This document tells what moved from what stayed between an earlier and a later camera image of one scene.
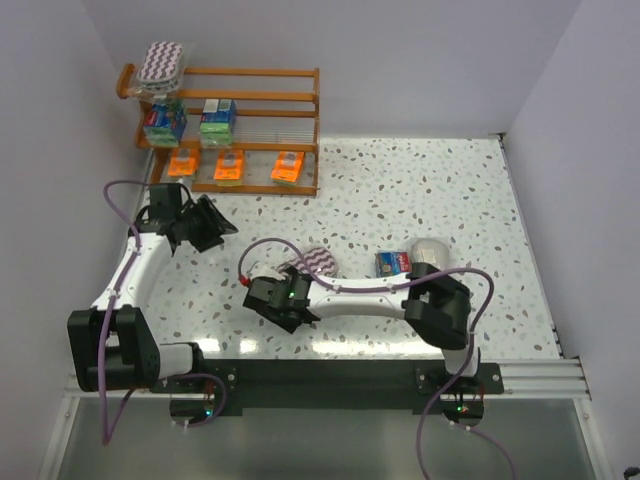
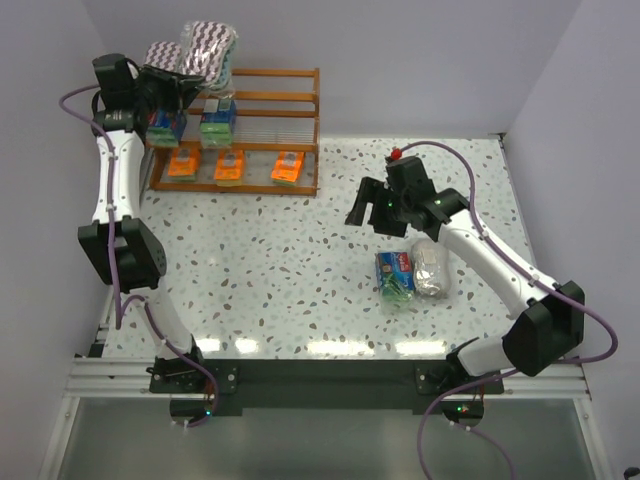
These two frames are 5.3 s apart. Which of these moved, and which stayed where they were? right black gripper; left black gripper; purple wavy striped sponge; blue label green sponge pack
Moved: left black gripper; right black gripper
Stayed: purple wavy striped sponge; blue label green sponge pack
